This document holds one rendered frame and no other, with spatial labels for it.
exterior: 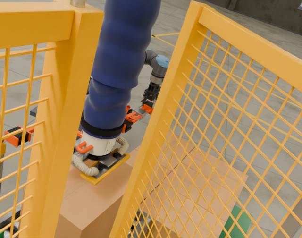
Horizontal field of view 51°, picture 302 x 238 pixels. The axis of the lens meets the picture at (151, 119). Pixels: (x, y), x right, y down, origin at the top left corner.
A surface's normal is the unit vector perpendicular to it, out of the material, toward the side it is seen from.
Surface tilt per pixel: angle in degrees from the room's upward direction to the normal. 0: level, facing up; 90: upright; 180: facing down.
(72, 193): 0
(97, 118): 76
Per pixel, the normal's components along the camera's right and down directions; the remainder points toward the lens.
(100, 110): -0.18, 0.72
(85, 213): 0.29, -0.83
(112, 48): -0.25, 0.14
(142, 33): 0.65, 0.29
